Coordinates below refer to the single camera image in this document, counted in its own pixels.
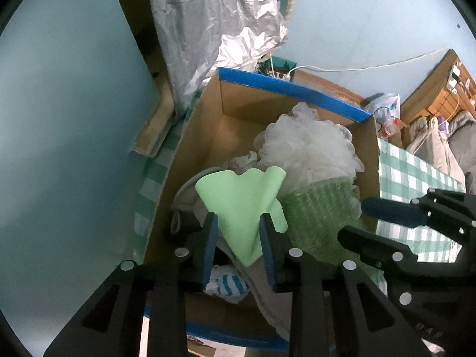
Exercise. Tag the grey bedding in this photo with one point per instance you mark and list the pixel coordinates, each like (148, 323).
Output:
(450, 145)

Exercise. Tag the white blue striped sock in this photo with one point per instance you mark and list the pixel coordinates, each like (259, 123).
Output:
(227, 285)

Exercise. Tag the wooden furniture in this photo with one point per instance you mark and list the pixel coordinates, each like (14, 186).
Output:
(438, 93)

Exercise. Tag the silver foil cover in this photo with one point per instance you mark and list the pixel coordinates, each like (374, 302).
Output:
(208, 15)

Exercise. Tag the green woven scrubber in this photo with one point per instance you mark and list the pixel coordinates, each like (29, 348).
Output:
(319, 212)

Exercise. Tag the blue cardboard box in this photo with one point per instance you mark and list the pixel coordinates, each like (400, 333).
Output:
(238, 96)

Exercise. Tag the light green cloth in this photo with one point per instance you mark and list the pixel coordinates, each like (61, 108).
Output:
(238, 208)

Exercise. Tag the green checkered tablecloth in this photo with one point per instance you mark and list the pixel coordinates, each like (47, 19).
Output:
(409, 167)

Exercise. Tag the white plastic bag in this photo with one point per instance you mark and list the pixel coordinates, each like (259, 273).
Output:
(386, 109)

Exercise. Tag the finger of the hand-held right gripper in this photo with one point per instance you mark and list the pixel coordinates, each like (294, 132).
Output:
(394, 212)
(372, 241)

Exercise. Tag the teal basket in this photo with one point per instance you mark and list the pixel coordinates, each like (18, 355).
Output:
(277, 67)

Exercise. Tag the grey towel cloth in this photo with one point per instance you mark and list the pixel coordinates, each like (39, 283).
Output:
(249, 284)

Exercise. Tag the white bath pouf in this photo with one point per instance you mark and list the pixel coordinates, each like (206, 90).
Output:
(316, 145)

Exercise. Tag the pale blue panel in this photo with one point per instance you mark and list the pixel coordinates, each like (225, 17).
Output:
(67, 137)

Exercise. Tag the tan cardboard sheet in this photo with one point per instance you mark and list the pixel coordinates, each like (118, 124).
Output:
(154, 126)

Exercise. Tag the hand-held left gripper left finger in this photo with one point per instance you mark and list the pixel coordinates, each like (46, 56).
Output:
(210, 253)

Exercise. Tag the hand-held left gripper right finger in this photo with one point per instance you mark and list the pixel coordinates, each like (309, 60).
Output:
(268, 260)

